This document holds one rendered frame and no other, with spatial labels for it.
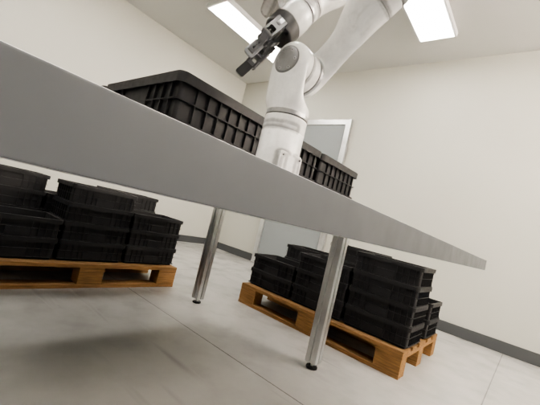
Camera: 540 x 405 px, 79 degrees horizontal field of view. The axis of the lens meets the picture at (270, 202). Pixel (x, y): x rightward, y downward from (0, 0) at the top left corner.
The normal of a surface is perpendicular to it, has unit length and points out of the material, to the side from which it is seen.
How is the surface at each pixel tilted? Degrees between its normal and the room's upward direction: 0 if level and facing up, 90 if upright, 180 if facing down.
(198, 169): 90
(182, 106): 90
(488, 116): 90
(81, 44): 90
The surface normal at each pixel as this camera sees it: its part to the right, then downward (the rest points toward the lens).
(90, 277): 0.75, 0.15
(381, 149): -0.62, -0.18
